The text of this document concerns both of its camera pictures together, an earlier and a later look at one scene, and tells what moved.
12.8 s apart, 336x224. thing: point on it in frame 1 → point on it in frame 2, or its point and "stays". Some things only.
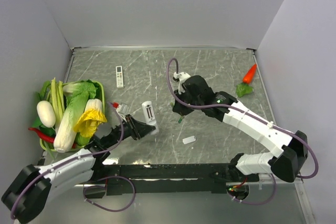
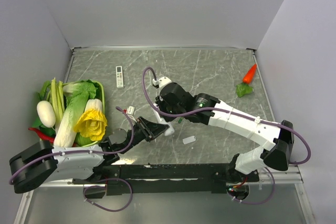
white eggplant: x=46 y=113 stays
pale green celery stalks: x=56 y=95 stays
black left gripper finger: x=143 y=129 → x=156 y=129
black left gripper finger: x=138 y=127 → x=154 y=127
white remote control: x=149 y=115 → x=170 y=130
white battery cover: x=189 y=140 stays
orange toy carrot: x=249 y=76 stays
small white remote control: x=119 y=77 stays
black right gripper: x=179 y=108 → x=160 y=102
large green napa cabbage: x=77 y=95 stays
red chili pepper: x=42 y=136 stays
